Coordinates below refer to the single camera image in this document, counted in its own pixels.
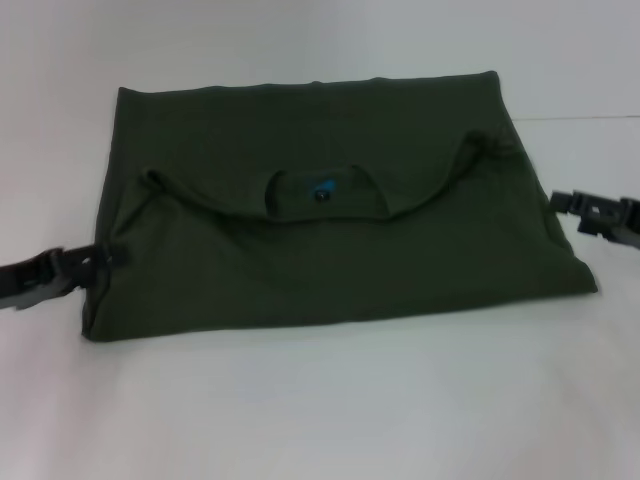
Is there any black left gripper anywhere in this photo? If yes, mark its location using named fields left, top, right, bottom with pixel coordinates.
left=0, top=244, right=130, bottom=315

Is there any dark green FREE t-shirt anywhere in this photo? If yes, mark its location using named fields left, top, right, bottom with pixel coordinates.
left=79, top=72, right=600, bottom=347

